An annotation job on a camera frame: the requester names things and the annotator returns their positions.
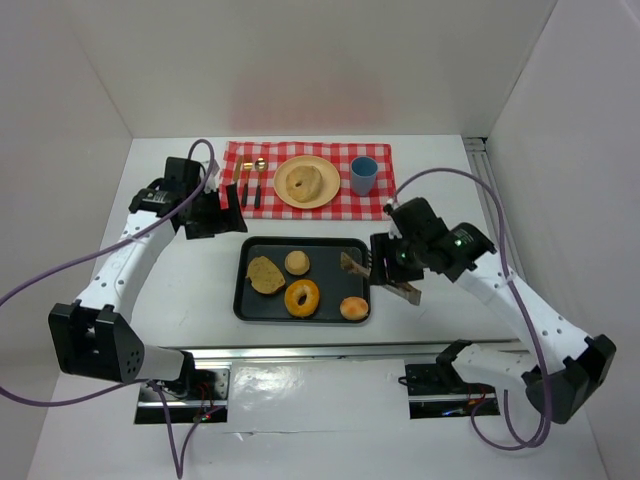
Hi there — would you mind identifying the beige round plate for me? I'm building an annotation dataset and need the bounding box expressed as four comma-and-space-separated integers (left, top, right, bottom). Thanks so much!
273, 155, 341, 210

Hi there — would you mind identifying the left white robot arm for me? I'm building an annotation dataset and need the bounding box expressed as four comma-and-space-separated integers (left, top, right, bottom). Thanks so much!
48, 184, 247, 390

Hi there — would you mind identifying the small round muffin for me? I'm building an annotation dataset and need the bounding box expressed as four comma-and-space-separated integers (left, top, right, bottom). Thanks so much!
285, 250, 310, 276

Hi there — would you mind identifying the small round bun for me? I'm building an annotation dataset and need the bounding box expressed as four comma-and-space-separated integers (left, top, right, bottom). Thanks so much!
340, 296, 369, 321

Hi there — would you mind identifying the orange glazed donut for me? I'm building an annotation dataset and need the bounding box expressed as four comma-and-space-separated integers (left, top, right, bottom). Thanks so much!
284, 279, 320, 318

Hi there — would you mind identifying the blue cup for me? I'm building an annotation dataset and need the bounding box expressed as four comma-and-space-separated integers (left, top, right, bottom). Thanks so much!
350, 156, 378, 196

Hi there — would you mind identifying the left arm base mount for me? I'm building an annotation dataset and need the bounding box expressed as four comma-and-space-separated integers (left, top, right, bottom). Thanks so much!
134, 365, 231, 425

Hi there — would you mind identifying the pale bagel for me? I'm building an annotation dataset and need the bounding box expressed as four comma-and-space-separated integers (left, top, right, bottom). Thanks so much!
286, 166, 323, 203

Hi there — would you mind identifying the gold fork black handle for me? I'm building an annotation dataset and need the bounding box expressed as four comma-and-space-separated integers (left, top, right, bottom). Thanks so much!
241, 156, 253, 208

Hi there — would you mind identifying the red checkered cloth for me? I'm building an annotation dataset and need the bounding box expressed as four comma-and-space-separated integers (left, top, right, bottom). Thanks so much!
220, 141, 395, 221

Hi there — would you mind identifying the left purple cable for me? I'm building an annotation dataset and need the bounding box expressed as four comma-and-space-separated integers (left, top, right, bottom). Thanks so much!
0, 138, 226, 480

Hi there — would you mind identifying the aluminium rail right side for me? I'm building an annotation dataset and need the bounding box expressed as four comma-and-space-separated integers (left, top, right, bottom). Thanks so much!
462, 137, 524, 277

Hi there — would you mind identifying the purple cable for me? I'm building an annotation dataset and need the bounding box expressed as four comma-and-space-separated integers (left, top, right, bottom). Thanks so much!
392, 167, 554, 451
0, 138, 226, 480

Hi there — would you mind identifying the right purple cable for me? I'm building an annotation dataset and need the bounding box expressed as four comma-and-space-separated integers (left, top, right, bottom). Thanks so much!
392, 167, 554, 451

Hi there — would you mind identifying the gold knife black handle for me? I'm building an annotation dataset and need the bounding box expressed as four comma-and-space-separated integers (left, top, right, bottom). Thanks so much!
232, 156, 243, 189

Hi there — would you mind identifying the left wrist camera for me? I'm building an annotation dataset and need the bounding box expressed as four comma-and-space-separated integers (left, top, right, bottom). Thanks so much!
162, 157, 203, 198

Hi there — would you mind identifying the aluminium rail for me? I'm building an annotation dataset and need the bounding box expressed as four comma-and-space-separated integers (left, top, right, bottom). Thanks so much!
462, 137, 524, 277
180, 342, 449, 362

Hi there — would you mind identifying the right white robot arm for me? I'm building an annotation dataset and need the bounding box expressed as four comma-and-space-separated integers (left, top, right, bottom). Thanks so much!
369, 223, 616, 424

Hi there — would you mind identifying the gold spoon black handle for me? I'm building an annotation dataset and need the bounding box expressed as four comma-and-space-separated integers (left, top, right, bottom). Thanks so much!
254, 157, 268, 210

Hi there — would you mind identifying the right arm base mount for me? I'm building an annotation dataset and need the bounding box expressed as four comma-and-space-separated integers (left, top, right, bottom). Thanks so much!
398, 364, 499, 419

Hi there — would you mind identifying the aluminium rail front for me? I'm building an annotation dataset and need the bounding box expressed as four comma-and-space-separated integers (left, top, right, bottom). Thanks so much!
180, 342, 449, 362

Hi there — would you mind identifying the black baking tray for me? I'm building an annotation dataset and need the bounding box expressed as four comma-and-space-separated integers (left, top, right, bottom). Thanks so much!
233, 236, 370, 325

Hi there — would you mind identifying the brown bread slice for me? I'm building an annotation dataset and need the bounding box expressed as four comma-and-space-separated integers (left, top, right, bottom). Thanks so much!
246, 256, 286, 295

